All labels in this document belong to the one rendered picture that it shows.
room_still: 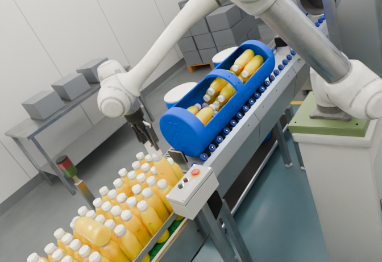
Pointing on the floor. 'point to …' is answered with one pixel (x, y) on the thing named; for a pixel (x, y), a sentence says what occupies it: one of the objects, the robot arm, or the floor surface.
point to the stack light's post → (86, 193)
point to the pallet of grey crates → (216, 34)
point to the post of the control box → (215, 233)
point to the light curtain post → (330, 11)
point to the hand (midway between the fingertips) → (153, 149)
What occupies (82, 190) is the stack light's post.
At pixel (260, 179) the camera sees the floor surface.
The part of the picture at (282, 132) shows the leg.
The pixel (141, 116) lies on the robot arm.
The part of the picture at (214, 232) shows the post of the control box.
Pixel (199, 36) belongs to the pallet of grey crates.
